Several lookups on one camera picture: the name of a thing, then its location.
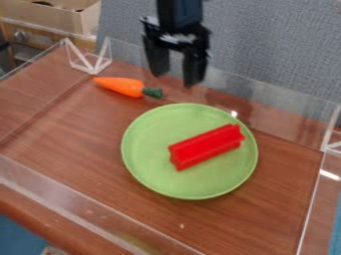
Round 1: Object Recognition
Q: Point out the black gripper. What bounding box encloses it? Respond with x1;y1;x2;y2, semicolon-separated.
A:
141;15;210;88

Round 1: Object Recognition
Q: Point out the red plastic block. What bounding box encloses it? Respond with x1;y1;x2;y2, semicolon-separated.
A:
169;125;245;171

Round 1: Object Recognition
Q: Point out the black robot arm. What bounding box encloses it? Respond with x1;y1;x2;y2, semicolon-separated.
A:
141;0;210;88

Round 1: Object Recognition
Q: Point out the green plate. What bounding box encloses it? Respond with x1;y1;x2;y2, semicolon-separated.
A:
122;104;258;200

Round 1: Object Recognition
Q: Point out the orange toy carrot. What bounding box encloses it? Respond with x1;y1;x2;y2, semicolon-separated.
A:
94;77;163;99

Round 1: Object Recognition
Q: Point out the cardboard box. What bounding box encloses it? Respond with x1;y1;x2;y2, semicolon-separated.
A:
0;0;102;35

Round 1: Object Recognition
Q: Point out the clear acrylic corner bracket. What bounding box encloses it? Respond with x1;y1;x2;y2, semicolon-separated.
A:
64;38;112;75

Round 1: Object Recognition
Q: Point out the clear acrylic tray wall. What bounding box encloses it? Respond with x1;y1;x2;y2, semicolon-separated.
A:
0;42;341;255

